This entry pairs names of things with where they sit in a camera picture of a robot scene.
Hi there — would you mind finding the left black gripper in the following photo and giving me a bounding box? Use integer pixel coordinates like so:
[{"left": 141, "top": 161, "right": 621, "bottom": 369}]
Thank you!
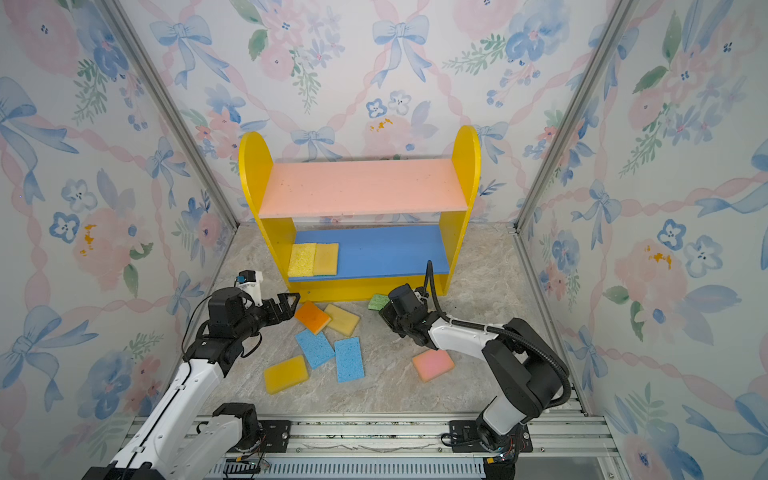
[{"left": 234, "top": 290, "right": 298, "bottom": 343}]

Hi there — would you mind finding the bright yellow cellulose sponge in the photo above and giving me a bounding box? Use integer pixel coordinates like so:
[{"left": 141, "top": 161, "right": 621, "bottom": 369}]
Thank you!
[{"left": 287, "top": 243, "right": 317, "bottom": 278}]

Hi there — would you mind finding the yellow sponge with green back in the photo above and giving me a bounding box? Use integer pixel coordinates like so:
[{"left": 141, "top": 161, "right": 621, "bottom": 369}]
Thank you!
[{"left": 312, "top": 243, "right": 339, "bottom": 276}]

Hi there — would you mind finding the yellow pink blue toy shelf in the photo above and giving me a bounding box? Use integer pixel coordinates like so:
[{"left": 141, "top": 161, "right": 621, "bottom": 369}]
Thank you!
[{"left": 239, "top": 126, "right": 482, "bottom": 303}]

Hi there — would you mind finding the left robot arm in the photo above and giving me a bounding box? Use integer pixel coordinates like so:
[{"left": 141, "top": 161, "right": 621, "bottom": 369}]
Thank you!
[{"left": 84, "top": 284, "right": 300, "bottom": 479}]

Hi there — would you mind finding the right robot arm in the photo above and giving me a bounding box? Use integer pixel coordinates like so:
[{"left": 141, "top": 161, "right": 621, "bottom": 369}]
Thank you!
[{"left": 379, "top": 284, "right": 572, "bottom": 453}]

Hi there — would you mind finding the blue sponge left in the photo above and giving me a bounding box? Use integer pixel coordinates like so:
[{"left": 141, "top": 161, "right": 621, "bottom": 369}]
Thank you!
[{"left": 295, "top": 329, "right": 335, "bottom": 369}]

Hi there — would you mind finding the blue sponge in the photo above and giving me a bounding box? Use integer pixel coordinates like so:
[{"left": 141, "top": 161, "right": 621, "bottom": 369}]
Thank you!
[
  {"left": 334, "top": 337, "right": 365, "bottom": 383},
  {"left": 295, "top": 329, "right": 335, "bottom": 369}
]

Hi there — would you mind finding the pink orange sponge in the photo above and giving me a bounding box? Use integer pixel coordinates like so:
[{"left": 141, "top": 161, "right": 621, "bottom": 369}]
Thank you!
[{"left": 412, "top": 350, "right": 455, "bottom": 383}]

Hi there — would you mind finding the pale yellow sponge underneath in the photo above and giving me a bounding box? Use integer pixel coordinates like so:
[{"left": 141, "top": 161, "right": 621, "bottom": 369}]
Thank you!
[{"left": 324, "top": 304, "right": 360, "bottom": 337}]

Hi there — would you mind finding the thick yellow sponge front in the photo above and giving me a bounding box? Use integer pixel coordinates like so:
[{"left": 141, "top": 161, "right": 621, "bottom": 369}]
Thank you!
[{"left": 264, "top": 356, "right": 309, "bottom": 395}]

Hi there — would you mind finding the blue sponge right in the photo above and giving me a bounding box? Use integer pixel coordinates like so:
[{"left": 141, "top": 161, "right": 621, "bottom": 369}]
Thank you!
[{"left": 334, "top": 337, "right": 365, "bottom": 383}]

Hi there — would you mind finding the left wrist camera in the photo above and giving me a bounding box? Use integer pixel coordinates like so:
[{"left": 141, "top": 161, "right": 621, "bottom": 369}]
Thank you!
[{"left": 235, "top": 270, "right": 263, "bottom": 306}]

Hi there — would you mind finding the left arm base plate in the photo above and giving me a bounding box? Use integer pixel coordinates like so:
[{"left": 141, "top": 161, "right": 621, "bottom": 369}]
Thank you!
[{"left": 227, "top": 419, "right": 292, "bottom": 454}]

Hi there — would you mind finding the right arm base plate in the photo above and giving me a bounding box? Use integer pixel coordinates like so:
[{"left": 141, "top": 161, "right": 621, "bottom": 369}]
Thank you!
[{"left": 440, "top": 420, "right": 533, "bottom": 455}]

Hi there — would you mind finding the aluminium mounting rail frame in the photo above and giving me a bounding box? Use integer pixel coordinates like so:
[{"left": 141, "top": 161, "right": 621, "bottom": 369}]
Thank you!
[{"left": 104, "top": 410, "right": 631, "bottom": 480}]

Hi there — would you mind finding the left corner aluminium post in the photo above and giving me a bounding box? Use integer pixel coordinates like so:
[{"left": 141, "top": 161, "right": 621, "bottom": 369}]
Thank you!
[{"left": 95, "top": 0, "right": 239, "bottom": 230}]

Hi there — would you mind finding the corner aluminium post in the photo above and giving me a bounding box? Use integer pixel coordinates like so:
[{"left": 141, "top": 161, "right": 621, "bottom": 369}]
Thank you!
[
  {"left": 95, "top": 0, "right": 239, "bottom": 230},
  {"left": 514, "top": 0, "right": 636, "bottom": 235}
]

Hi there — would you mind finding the right corner aluminium post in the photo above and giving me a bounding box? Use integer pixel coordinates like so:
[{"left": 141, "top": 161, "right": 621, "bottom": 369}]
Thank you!
[{"left": 514, "top": 0, "right": 636, "bottom": 235}]

